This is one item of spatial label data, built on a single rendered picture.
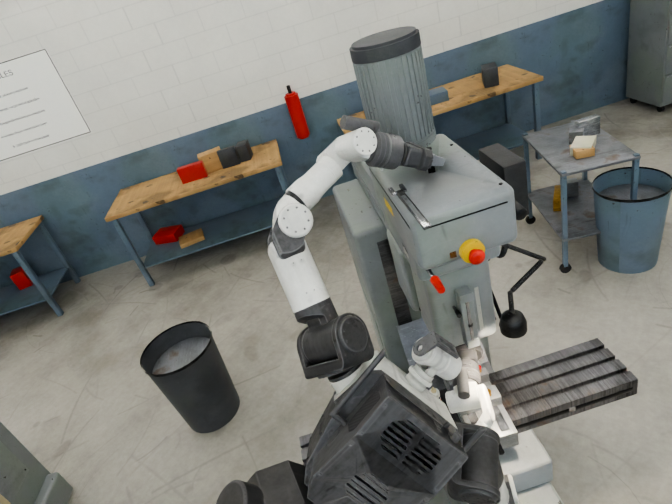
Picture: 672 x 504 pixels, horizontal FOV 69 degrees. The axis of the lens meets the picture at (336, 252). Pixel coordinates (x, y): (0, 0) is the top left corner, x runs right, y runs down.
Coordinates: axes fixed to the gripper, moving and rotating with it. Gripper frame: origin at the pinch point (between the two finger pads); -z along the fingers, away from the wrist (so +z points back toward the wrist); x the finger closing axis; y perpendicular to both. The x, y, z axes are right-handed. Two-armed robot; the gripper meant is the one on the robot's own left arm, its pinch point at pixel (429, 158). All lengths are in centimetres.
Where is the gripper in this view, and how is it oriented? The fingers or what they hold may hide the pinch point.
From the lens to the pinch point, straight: 133.8
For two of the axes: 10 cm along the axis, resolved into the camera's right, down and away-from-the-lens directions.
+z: -9.0, -0.5, -4.4
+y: 2.2, -9.1, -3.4
